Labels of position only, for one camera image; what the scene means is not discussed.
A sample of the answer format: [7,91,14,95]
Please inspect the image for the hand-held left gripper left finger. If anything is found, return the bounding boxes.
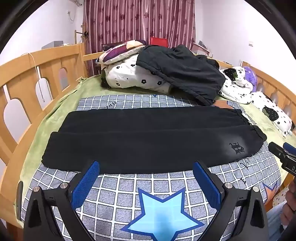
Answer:
[23,160,100,241]

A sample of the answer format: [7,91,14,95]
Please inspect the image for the purple plush toy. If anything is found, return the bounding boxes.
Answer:
[242,66,257,92]

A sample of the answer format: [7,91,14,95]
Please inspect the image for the white charging cable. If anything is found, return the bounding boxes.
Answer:
[22,53,45,102]

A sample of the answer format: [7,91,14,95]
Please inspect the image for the maroon floral curtain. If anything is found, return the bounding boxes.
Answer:
[82,0,196,77]

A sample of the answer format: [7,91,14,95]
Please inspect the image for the dark phone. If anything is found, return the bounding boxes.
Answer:
[16,181,23,220]

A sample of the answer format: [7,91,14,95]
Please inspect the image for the wooden coat rack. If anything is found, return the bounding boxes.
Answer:
[74,30,89,44]

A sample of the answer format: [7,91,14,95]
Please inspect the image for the wooden bed frame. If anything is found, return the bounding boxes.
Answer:
[0,42,296,232]

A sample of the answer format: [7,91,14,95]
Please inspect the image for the blue checkered star blanket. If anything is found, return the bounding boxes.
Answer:
[22,94,282,241]

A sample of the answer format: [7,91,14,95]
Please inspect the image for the person's right hand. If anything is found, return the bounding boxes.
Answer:
[280,189,296,229]

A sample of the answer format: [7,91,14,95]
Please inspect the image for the black pants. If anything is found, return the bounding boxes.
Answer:
[41,105,267,174]

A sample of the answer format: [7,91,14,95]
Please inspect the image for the purple patterned pillow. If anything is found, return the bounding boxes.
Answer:
[96,40,147,65]

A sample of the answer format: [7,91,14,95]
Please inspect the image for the person's blue jeans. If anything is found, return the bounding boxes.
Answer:
[267,202,287,241]

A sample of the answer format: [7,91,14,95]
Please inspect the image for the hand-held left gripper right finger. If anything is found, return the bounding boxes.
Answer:
[192,160,270,241]

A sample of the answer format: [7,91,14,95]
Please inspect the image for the black jacket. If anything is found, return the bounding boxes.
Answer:
[136,45,226,106]

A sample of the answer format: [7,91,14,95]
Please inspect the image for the red box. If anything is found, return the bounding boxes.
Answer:
[149,37,168,47]

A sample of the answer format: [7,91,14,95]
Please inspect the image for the white strawberry print pillow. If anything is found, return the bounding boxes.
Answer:
[251,91,293,136]

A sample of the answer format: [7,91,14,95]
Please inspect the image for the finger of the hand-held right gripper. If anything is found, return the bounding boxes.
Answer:
[268,142,287,161]
[283,142,296,155]

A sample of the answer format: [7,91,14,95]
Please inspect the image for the white floral duvet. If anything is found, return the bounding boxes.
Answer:
[100,53,253,105]

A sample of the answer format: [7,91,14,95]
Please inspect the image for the grey box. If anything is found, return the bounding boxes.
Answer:
[42,40,64,49]

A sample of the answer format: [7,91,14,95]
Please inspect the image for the clear plastic storage box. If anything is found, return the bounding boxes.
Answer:
[192,40,210,55]

